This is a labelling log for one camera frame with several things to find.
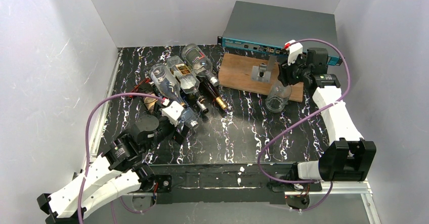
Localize dark bottle gold foil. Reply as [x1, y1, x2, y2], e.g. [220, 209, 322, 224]
[199, 78, 228, 110]

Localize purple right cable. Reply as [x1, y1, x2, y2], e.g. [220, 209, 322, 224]
[257, 38, 351, 213]

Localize metal bracket with knob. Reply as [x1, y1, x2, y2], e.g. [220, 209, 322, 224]
[251, 55, 277, 83]

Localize purple cable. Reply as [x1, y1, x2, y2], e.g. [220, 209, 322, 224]
[77, 93, 168, 224]
[257, 38, 351, 213]

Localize dark bottle brown label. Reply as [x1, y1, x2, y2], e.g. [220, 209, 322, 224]
[141, 83, 158, 114]

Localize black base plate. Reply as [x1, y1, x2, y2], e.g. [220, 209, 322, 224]
[149, 163, 322, 204]

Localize red black wine rack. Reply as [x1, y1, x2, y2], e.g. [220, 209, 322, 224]
[131, 78, 152, 93]

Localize teal network switch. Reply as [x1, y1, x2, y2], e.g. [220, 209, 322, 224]
[218, 1, 342, 66]

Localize clear bottle grey label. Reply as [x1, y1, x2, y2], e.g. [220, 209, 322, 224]
[181, 43, 220, 86]

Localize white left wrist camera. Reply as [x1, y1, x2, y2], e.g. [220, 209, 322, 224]
[161, 98, 185, 126]

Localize clear bottle gold label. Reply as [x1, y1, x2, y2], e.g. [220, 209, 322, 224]
[166, 56, 199, 95]

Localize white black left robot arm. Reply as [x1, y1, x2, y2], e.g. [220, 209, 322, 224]
[37, 115, 176, 223]

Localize wooden board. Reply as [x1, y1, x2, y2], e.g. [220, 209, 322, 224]
[218, 53, 305, 103]

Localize blue square glass bottle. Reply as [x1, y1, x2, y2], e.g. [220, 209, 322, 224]
[180, 108, 199, 129]

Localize clear round glass bottle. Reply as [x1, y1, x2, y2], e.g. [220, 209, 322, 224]
[265, 81, 292, 113]

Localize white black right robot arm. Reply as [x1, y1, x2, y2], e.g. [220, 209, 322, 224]
[278, 45, 376, 182]

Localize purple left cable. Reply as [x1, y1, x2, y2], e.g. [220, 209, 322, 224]
[77, 93, 168, 224]

